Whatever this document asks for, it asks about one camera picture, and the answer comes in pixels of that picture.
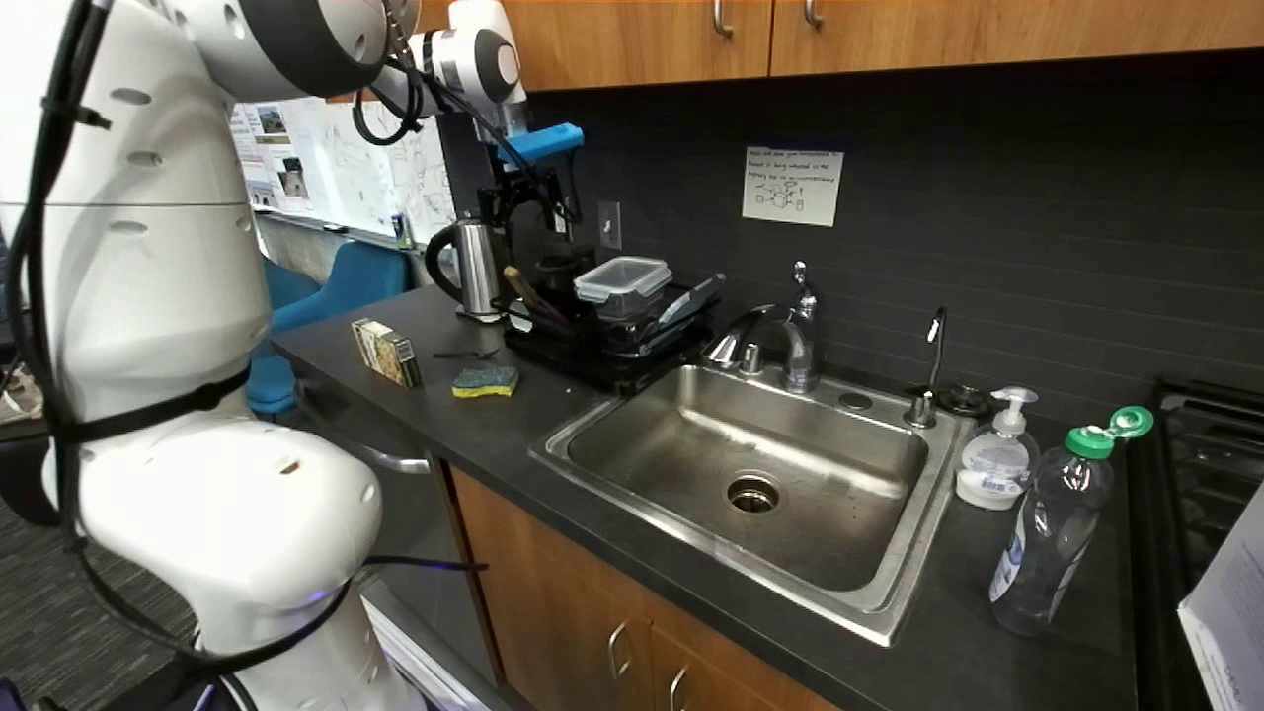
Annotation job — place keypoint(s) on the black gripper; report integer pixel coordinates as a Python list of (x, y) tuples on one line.
[(526, 193)]

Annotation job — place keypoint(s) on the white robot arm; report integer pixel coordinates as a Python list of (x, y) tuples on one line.
[(158, 328)]

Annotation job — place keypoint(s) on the brown stick utensil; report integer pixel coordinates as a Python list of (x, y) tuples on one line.
[(526, 303)]

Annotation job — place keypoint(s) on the steel electric kettle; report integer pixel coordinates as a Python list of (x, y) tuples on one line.
[(476, 270)]

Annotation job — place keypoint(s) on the clear plastic food container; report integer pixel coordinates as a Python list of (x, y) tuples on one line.
[(621, 278)]

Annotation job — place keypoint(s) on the yellow green sponge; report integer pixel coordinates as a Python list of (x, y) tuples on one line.
[(484, 381)]

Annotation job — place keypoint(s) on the grey plastic lid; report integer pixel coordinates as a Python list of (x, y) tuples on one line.
[(692, 297)]

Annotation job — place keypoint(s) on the blue chair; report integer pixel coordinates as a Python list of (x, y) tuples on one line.
[(347, 282)]

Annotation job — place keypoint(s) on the whiteboard with photos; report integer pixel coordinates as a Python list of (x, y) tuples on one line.
[(330, 164)]

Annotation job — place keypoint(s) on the chrome kitchen faucet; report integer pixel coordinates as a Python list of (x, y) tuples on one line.
[(799, 337)]

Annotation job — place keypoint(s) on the stainless dishwasher front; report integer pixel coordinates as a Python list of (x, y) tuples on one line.
[(397, 514)]

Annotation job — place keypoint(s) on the stainless steel sink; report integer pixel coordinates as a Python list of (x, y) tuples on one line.
[(753, 486)]

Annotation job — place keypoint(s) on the wooden lower cabinets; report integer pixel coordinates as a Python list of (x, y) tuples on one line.
[(564, 617)]

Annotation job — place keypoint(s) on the wooden cabinets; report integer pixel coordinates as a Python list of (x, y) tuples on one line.
[(987, 32), (564, 617)]

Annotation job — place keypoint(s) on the small chrome side tap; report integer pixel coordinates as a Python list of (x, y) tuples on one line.
[(928, 368)]

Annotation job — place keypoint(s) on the black round sink stopper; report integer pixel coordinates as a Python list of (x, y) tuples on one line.
[(969, 398)]

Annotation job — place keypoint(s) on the wooden upper cabinets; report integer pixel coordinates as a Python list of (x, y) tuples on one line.
[(987, 32)]

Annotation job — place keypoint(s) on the white pump soap bottle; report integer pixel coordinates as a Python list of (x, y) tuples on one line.
[(992, 461)]

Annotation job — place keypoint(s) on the clear dish soap bottle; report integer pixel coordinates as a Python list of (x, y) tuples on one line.
[(1046, 539)]

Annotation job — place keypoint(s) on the green bottle cap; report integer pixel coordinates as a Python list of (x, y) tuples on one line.
[(1132, 420)]

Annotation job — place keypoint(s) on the black gas stove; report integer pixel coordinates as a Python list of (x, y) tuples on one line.
[(1204, 449)]

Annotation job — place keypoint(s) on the cardboard box white sheet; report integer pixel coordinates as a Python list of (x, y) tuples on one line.
[(1228, 617)]

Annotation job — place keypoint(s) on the white light switch plate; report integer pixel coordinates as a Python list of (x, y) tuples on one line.
[(608, 224)]

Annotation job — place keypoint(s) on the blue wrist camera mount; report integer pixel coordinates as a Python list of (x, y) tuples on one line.
[(538, 144)]

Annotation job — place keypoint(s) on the white paper wall notice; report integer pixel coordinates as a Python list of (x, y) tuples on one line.
[(790, 183)]

